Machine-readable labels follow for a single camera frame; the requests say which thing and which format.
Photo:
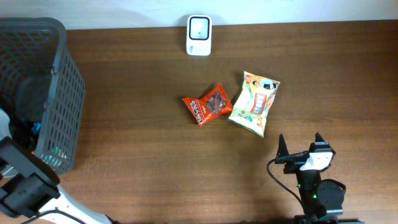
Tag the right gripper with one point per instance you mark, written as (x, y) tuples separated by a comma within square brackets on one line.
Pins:
[(296, 159)]

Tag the pale yellow snack bag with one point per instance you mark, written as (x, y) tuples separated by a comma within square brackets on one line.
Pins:
[(254, 102)]

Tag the orange snack bag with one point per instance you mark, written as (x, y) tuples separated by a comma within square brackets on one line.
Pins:
[(208, 108)]

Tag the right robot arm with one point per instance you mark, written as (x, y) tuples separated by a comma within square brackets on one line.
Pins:
[(321, 199)]

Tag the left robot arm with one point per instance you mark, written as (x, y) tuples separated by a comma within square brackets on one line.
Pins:
[(35, 192)]

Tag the white barcode scanner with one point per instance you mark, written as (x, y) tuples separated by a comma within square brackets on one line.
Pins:
[(199, 35)]

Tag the dark grey plastic basket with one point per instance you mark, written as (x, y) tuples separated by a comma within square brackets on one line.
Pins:
[(44, 84)]

